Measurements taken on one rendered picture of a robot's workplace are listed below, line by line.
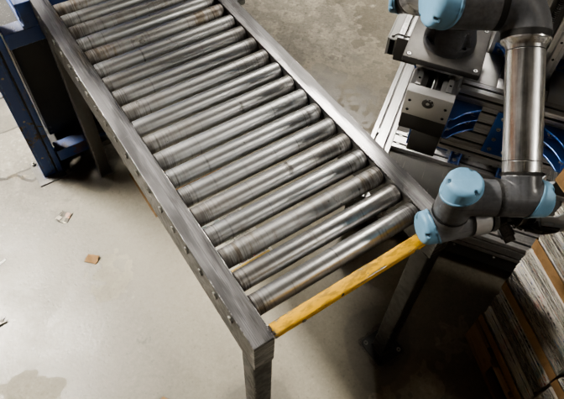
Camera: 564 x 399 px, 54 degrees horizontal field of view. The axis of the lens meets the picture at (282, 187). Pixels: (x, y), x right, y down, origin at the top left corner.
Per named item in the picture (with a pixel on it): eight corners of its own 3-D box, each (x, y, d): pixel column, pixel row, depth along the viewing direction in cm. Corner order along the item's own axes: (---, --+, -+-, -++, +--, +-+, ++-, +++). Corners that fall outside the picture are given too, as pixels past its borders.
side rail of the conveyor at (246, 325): (274, 358, 119) (275, 337, 109) (253, 372, 117) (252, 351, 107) (55, 25, 184) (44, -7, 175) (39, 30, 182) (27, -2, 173)
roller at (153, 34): (229, 20, 177) (228, 7, 173) (89, 73, 160) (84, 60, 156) (221, 13, 179) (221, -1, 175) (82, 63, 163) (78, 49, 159)
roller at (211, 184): (342, 134, 146) (337, 117, 144) (183, 213, 130) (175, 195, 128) (331, 131, 151) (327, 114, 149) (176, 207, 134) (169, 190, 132)
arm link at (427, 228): (431, 233, 111) (422, 254, 118) (482, 223, 113) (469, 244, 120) (417, 202, 116) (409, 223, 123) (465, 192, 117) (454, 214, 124)
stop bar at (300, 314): (438, 239, 124) (440, 234, 122) (275, 341, 109) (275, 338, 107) (428, 228, 125) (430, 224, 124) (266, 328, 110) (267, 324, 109)
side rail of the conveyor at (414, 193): (446, 249, 136) (459, 222, 127) (429, 259, 135) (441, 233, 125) (190, -20, 202) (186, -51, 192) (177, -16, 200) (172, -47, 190)
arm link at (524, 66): (541, -17, 116) (535, 217, 116) (489, -19, 116) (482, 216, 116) (571, -39, 104) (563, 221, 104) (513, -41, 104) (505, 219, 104)
